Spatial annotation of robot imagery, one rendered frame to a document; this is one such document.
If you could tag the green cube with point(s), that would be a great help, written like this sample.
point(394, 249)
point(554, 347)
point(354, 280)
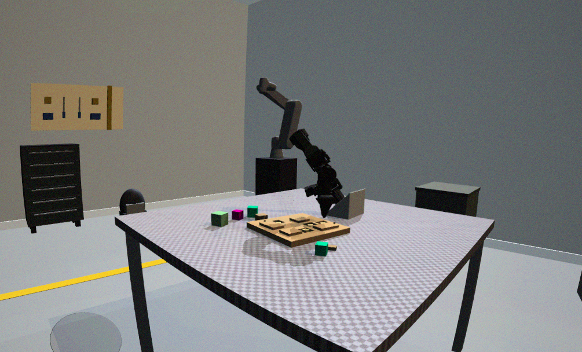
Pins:
point(219, 218)
point(321, 248)

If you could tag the small magenta block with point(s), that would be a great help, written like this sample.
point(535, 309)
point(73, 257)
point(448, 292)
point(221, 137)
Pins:
point(237, 214)

